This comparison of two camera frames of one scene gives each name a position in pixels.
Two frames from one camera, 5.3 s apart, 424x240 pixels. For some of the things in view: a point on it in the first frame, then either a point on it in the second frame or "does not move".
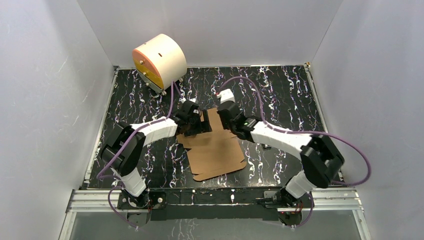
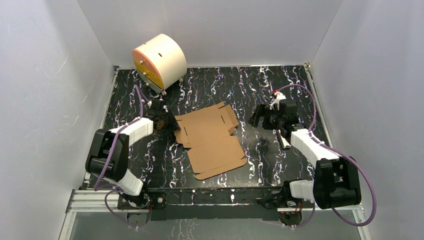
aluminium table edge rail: [319, 105] does not move
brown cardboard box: [212, 152] does not move
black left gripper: [203, 122] -> [164, 120]
